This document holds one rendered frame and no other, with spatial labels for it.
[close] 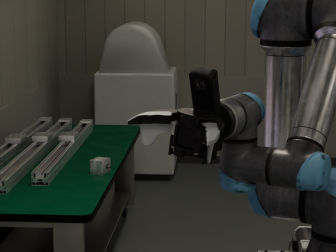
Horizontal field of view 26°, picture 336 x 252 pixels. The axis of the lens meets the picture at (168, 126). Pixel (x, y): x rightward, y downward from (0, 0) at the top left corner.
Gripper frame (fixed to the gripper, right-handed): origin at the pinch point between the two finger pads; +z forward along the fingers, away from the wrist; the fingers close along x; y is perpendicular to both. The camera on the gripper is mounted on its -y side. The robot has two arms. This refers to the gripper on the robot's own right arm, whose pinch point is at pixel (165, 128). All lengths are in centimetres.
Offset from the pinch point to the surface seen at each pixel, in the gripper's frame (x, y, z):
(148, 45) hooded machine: 276, 71, -465
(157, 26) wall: 305, 62, -530
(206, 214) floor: 166, 183, -399
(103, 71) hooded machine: 309, 99, -447
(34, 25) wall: 356, 63, -403
